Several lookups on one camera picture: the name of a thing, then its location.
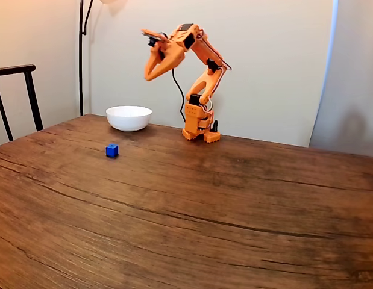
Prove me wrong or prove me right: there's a black chair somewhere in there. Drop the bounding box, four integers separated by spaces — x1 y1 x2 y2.
0 64 45 142

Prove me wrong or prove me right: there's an orange gripper camera mount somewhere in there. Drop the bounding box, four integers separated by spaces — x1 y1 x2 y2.
140 28 169 48

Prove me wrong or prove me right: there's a white bowl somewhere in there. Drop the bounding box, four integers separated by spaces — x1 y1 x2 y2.
105 105 153 132

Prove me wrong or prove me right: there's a pale curtain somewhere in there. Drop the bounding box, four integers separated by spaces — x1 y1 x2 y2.
308 0 373 158

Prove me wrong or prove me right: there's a black cable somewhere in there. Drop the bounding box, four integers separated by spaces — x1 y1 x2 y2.
172 67 187 123

